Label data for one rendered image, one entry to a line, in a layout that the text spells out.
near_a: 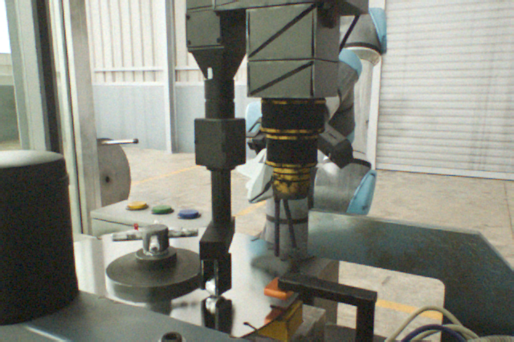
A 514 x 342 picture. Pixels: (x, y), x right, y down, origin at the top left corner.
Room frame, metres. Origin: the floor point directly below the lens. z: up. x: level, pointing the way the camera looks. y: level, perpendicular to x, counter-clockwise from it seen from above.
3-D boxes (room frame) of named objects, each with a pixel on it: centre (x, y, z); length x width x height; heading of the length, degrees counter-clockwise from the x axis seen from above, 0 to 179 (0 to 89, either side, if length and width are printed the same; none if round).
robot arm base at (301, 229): (1.06, -0.09, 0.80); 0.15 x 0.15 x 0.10
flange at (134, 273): (0.46, 0.11, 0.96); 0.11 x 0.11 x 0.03
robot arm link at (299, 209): (1.06, -0.10, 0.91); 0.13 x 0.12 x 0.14; 71
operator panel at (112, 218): (0.88, 0.20, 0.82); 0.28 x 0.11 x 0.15; 62
